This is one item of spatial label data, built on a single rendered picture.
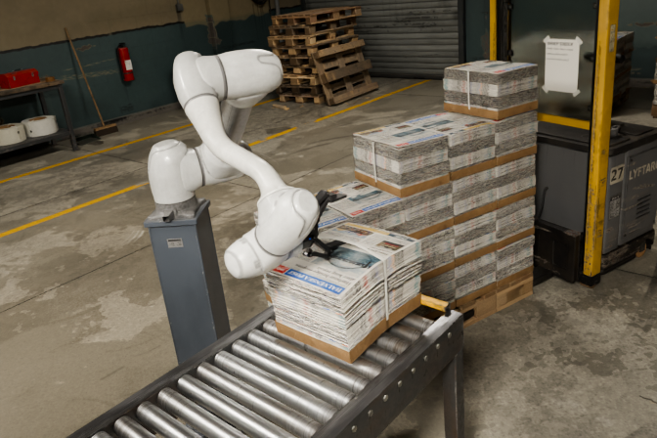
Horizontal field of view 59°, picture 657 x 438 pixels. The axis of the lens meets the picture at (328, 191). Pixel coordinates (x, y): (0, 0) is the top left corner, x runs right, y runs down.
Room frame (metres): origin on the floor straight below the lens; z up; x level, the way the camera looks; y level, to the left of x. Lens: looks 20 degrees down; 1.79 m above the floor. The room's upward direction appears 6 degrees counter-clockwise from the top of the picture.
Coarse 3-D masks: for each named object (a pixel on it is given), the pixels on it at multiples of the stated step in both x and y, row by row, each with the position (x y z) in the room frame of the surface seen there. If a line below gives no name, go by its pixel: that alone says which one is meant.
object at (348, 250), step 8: (328, 240) 1.63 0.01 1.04; (320, 248) 1.58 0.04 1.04; (344, 248) 1.56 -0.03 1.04; (352, 248) 1.55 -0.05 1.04; (360, 248) 1.55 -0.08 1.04; (352, 256) 1.50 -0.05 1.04; (360, 256) 1.50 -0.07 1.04; (368, 256) 1.49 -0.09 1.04; (384, 256) 1.48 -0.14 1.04; (376, 264) 1.44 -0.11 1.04; (392, 272) 1.48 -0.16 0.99; (384, 288) 1.46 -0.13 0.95; (384, 296) 1.46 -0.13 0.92; (384, 304) 1.46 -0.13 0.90; (384, 312) 1.46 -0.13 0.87
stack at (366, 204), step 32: (352, 192) 2.59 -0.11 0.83; (384, 192) 2.54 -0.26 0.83; (448, 192) 2.57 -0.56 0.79; (480, 192) 2.67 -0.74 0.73; (256, 224) 2.46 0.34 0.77; (320, 224) 2.24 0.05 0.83; (384, 224) 2.38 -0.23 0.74; (416, 224) 2.46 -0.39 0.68; (480, 224) 2.67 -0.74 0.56; (448, 256) 2.56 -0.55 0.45; (448, 288) 2.55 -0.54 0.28; (480, 288) 2.67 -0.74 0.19; (480, 320) 2.66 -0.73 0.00
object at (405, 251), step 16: (352, 224) 1.75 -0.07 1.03; (352, 240) 1.62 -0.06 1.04; (368, 240) 1.61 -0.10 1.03; (384, 240) 1.60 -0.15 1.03; (400, 240) 1.60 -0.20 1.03; (416, 240) 1.60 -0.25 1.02; (400, 256) 1.52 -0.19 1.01; (416, 256) 1.58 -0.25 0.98; (400, 272) 1.51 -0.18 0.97; (416, 272) 1.58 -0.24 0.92; (400, 288) 1.52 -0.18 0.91; (416, 288) 1.58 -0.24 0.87; (400, 304) 1.51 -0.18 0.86
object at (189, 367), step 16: (256, 320) 1.60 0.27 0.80; (224, 336) 1.53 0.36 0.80; (240, 336) 1.52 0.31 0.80; (208, 352) 1.45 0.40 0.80; (176, 368) 1.40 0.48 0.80; (192, 368) 1.39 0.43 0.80; (160, 384) 1.33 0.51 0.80; (176, 384) 1.34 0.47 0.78; (128, 400) 1.28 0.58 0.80; (144, 400) 1.27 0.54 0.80; (192, 400) 1.37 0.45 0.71; (112, 416) 1.22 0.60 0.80; (176, 416) 1.33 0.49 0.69; (80, 432) 1.17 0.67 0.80; (96, 432) 1.17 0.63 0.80; (112, 432) 1.20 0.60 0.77
